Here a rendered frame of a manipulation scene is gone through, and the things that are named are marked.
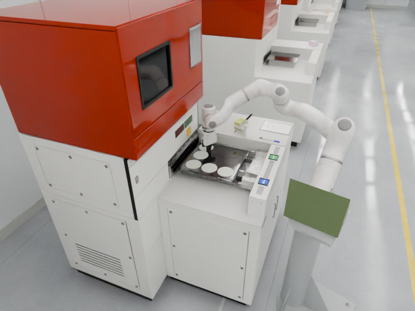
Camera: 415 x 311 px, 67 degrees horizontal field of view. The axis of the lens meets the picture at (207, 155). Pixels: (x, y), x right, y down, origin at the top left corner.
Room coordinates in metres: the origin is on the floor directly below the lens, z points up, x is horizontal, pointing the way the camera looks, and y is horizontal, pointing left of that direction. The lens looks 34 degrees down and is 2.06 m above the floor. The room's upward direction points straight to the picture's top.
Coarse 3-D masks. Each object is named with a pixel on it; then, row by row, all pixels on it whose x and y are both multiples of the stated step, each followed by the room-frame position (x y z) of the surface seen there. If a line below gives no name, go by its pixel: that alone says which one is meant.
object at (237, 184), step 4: (184, 172) 1.63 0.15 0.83; (188, 172) 1.62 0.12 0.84; (196, 176) 1.60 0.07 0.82; (200, 176) 1.59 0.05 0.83; (204, 176) 1.58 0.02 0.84; (212, 180) 1.56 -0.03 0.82; (216, 180) 1.55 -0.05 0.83; (228, 184) 1.52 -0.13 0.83; (232, 184) 1.51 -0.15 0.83; (236, 184) 1.50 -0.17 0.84; (240, 184) 1.49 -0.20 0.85; (244, 188) 1.48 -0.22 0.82
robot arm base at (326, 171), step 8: (320, 160) 1.37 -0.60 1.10; (328, 160) 1.34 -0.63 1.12; (320, 168) 1.33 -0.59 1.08; (328, 168) 1.31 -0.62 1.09; (336, 168) 1.31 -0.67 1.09; (312, 176) 1.33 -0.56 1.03; (320, 176) 1.29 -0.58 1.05; (328, 176) 1.28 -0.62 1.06; (336, 176) 1.29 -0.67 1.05; (312, 184) 1.28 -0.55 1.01; (320, 184) 1.26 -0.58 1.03; (328, 184) 1.25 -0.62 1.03
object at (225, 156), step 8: (200, 144) 1.86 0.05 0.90; (216, 144) 1.86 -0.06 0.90; (192, 152) 1.76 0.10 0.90; (208, 152) 1.76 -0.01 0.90; (216, 152) 1.76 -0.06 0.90; (224, 152) 1.76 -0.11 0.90; (232, 152) 1.76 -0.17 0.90; (240, 152) 1.76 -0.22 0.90; (200, 160) 1.67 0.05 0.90; (208, 160) 1.67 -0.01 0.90; (216, 160) 1.67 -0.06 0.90; (224, 160) 1.67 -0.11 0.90; (232, 160) 1.67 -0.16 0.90; (240, 160) 1.66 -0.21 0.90; (184, 168) 1.58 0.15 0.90; (200, 168) 1.58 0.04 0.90; (232, 168) 1.58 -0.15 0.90; (224, 176) 1.50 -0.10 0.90; (232, 176) 1.50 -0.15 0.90
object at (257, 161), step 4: (256, 156) 1.74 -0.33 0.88; (260, 156) 1.74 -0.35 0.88; (256, 160) 1.69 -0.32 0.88; (260, 160) 1.69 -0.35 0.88; (252, 164) 1.65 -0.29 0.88; (256, 164) 1.65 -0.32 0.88; (260, 164) 1.65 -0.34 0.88; (252, 168) 1.60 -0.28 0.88; (256, 168) 1.60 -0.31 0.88; (260, 168) 1.60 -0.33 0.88; (248, 176) 1.52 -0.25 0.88; (244, 184) 1.45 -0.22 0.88; (248, 188) 1.43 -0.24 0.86
